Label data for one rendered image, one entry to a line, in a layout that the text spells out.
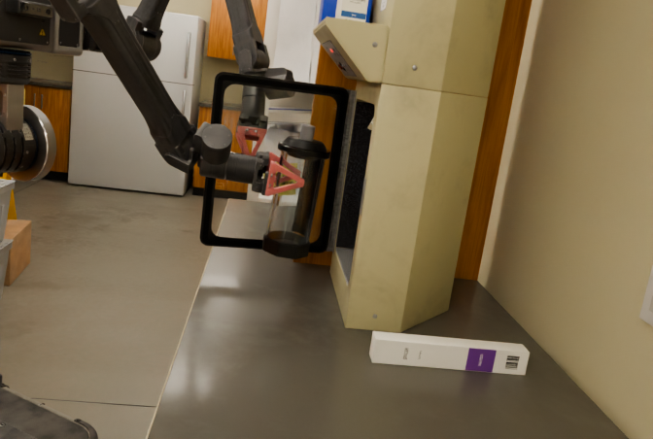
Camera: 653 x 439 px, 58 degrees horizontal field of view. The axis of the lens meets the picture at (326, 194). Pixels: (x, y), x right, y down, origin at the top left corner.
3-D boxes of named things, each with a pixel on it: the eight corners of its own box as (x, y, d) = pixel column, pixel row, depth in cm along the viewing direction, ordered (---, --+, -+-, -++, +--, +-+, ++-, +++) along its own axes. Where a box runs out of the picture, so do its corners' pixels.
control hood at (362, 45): (357, 80, 135) (362, 35, 133) (381, 84, 104) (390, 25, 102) (307, 73, 134) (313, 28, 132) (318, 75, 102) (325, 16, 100)
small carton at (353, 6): (358, 28, 116) (362, -3, 115) (364, 27, 111) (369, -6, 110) (333, 24, 115) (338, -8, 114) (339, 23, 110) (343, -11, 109)
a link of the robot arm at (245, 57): (256, 57, 147) (237, 50, 139) (296, 50, 142) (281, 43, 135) (257, 105, 147) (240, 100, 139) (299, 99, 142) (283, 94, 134)
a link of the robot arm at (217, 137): (186, 132, 122) (163, 161, 117) (187, 97, 112) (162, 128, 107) (237, 157, 121) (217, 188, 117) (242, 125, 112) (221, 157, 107)
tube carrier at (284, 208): (308, 241, 129) (326, 147, 125) (313, 257, 119) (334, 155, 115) (259, 233, 127) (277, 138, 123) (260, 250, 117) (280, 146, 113)
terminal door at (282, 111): (326, 253, 142) (350, 87, 134) (198, 245, 135) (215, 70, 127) (326, 253, 143) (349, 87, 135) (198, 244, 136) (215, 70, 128)
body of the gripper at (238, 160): (265, 152, 123) (230, 146, 122) (266, 160, 113) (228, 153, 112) (259, 182, 125) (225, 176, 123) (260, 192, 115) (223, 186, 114)
